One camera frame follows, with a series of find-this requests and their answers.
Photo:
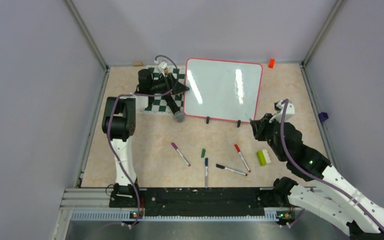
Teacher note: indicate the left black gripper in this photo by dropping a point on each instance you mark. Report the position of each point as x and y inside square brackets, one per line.
[171, 84]

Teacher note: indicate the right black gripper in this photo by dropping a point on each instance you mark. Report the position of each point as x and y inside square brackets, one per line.
[259, 125]

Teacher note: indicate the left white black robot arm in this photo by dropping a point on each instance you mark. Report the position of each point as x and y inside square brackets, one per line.
[119, 120]

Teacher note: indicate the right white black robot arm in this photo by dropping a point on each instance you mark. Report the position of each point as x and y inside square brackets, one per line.
[346, 207]

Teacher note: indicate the pink framed whiteboard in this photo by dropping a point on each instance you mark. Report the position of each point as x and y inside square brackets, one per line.
[222, 89]

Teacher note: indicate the green white chess mat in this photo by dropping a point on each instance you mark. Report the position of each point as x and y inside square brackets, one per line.
[157, 104]

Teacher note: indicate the lime green lego brick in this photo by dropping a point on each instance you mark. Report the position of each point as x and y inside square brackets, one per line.
[263, 157]

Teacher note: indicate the red cap marker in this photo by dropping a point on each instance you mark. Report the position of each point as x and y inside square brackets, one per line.
[242, 157]

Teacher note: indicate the wooden cork piece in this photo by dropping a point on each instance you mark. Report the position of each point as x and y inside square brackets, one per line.
[137, 64]

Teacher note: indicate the black microphone grey head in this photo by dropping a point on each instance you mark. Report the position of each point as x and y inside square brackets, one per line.
[177, 113]

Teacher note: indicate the black cap marker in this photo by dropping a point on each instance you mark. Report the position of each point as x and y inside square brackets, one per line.
[230, 169]

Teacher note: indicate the purple block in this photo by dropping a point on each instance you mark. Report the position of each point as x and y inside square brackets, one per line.
[323, 116]

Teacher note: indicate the purple cap marker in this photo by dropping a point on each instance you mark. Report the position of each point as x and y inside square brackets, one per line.
[180, 154]

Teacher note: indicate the blue cap marker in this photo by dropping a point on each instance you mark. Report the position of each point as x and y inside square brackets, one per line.
[206, 177]

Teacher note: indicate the orange block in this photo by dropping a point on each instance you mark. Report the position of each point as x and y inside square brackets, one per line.
[271, 63]

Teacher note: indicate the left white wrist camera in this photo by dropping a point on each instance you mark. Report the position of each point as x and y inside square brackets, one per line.
[160, 66]

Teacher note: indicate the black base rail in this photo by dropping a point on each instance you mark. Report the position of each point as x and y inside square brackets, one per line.
[201, 202]

